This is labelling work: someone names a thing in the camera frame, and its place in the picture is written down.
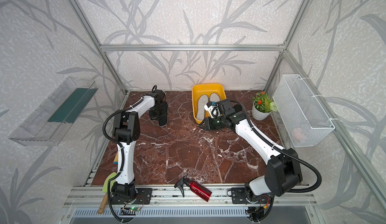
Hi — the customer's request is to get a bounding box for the black insole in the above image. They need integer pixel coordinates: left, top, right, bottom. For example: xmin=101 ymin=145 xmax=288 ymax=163
xmin=233 ymin=104 xmax=243 ymax=113
xmin=157 ymin=101 xmax=168 ymax=127

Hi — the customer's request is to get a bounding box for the grey felt insole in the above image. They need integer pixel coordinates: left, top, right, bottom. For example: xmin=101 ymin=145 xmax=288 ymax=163
xmin=196 ymin=95 xmax=209 ymax=121
xmin=210 ymin=92 xmax=221 ymax=102

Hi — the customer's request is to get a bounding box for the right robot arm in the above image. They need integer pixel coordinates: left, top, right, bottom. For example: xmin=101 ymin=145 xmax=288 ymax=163
xmin=198 ymin=98 xmax=322 ymax=202

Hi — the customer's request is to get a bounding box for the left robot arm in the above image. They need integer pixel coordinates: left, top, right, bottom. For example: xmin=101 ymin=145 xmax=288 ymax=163
xmin=103 ymin=86 xmax=168 ymax=199

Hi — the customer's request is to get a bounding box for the yellow plastic storage box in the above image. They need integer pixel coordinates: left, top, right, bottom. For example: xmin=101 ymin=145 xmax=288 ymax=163
xmin=192 ymin=83 xmax=226 ymax=124

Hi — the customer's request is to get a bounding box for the potted plant white pot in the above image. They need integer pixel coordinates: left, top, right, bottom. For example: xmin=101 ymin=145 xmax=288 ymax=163
xmin=252 ymin=91 xmax=278 ymax=121

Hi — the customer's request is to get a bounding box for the red spray bottle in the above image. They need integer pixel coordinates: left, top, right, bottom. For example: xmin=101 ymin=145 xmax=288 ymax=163
xmin=174 ymin=176 xmax=212 ymax=202

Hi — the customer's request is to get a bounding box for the yellow scraper tool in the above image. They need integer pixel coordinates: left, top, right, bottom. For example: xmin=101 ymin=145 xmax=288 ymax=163
xmin=113 ymin=153 xmax=119 ymax=165

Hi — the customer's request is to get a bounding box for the green insole piece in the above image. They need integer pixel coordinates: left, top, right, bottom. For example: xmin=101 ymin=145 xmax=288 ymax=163
xmin=102 ymin=172 xmax=117 ymax=193

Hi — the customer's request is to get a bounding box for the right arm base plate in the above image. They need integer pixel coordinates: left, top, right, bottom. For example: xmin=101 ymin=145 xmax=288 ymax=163
xmin=229 ymin=187 xmax=270 ymax=205

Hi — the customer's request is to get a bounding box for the white wire mesh basket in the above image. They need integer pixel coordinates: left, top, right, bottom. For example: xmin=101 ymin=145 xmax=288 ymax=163
xmin=273 ymin=74 xmax=335 ymax=147

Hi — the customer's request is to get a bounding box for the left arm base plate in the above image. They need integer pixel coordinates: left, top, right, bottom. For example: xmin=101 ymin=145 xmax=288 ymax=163
xmin=111 ymin=188 xmax=153 ymax=205

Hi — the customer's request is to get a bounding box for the wooden handle tool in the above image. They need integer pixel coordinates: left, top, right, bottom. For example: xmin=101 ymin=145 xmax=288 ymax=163
xmin=97 ymin=193 xmax=108 ymax=215

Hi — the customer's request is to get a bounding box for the clear plastic wall shelf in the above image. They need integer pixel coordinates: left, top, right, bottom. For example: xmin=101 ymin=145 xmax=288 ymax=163
xmin=9 ymin=77 xmax=98 ymax=146

